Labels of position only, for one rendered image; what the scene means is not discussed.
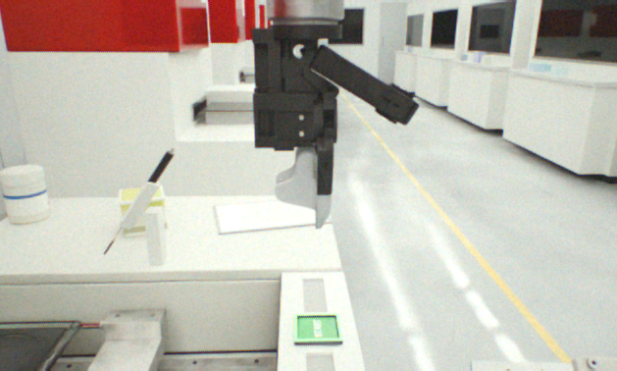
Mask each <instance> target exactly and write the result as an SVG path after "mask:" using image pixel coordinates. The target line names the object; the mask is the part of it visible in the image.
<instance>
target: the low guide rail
mask: <svg viewBox="0 0 617 371"><path fill-rule="evenodd" d="M276 361H277V357H276V356H250V357H225V358H205V359H161V362H160V364H159V367H158V369H157V371H276ZM91 363H92V361H67V362H61V363H56V364H55V365H54V366H53V368H52V369H50V371H87V369H89V367H90V365H91Z"/></svg>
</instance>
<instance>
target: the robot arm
mask: <svg viewBox="0 0 617 371"><path fill-rule="evenodd" d="M266 13H267V19H268V20H269V21H272V22H273V24H272V25H270V27H252V28H251V34H252V43H253V54H254V83H255V85H256V87H254V88H253V94H252V102H253V123H254V131H255V148H274V151H294V147H297V148H296V150H295V163H294V165H293V166H292V167H291V168H289V169H287V170H285V171H283V172H281V173H279V174H277V175H276V186H275V191H274V194H275V197H276V199H277V200H279V201H281V202H285V203H289V204H293V205H298V206H302V207H306V208H311V209H314V210H315V222H316V229H322V227H323V226H324V224H325V222H326V221H327V219H328V217H329V216H330V209H331V199H332V187H333V168H334V143H336V142H337V130H338V108H337V98H336V97H337V96H338V94H339V88H338V87H337V86H336V85H339V86H340V87H342V88H344V89H345V90H347V91H348V92H350V93H352V94H353V95H355V96H357V97H358V98H361V99H362V100H364V101H366V102H367V104H369V105H371V106H372V107H374V108H376V109H375V112H376V113H377V114H379V115H380V116H381V118H382V119H384V120H387V121H391V122H393V123H394V124H397V122H398V123H400V124H402V125H404V126H405V125H407V124H409V123H410V121H411V120H412V118H413V117H414V115H415V114H416V112H417V110H418V109H419V103H417V102H416V101H415V100H414V99H413V98H414V95H412V94H410V93H409V92H408V90H407V89H406V88H404V87H402V86H397V85H395V84H393V83H392V84H391V85H388V84H386V83H384V82H383V81H381V80H380V79H378V78H376V77H374V76H373V75H371V74H370V73H368V72H366V71H365V70H363V69H362V68H360V67H358V66H357V65H354V64H353V63H351V62H349V61H348V60H346V59H344V58H343V57H341V55H340V54H338V53H336V51H334V50H332V49H331V48H329V47H328V46H325V45H324V44H322V45H320V46H319V48H318V41H319V39H341V27H342V25H338V24H337V23H338V21H342V20H343V19H344V0H266ZM299 44H300V45H303V46H304V47H305V48H304V47H302V48H300V49H299V51H300V53H301V56H302V57H296V56H295V54H294V52H293V49H294V47H295V46H296V45H299ZM311 69H313V70H314V71H316V72H317V73H316V72H314V71H313V70H311ZM318 73H319V74H321V75H319V74H318ZM323 76H324V77H326V79H324V77H323ZM313 143H315V144H313ZM312 150H314V151H312Z"/></svg>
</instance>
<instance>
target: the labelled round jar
mask: <svg viewBox="0 0 617 371"><path fill-rule="evenodd" d="M44 178H45V175H44V169H42V168H41V167H40V166H34V165H30V164H27V166H17V167H12V168H7V169H4V170H2V171H0V182H1V184H2V185H1V187H2V192H3V198H4V202H5V207H6V213H7V217H9V221H10V222H12V223H15V224H28V223H34V222H38V221H41V220H45V219H47V218H48V217H49V216H50V215H51V210H50V202H49V197H48V191H47V185H46V181H45V180H44Z"/></svg>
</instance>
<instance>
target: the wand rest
mask: <svg viewBox="0 0 617 371"><path fill-rule="evenodd" d="M160 186H161V183H160V182H159V181H157V182H156V183H151V182H145V183H144V186H143V187H142V189H141V190H140V192H139V194H138V195H137V196H136V197H135V198H134V200H133V202H132V203H131V205H130V206H129V209H128V211H127V213H126V214H125V216H124V218H123V219H122V221H121V222H120V226H121V227H126V228H128V229H130V228H132V227H133V226H134V225H135V223H137V222H138V220H139V219H140V217H141V215H142V214H143V212H144V211H145V208H146V207H147V205H148V203H149V202H150V200H151V199H152V197H153V196H154V194H155V192H156V191H158V189H159V188H160ZM144 221H145V230H146V238H147V247H148V256H149V265H164V263H165V260H166V258H167V257H168V253H167V244H166V233H165V223H164V213H163V206H149V207H148V208H147V209H146V212H145V213H144Z"/></svg>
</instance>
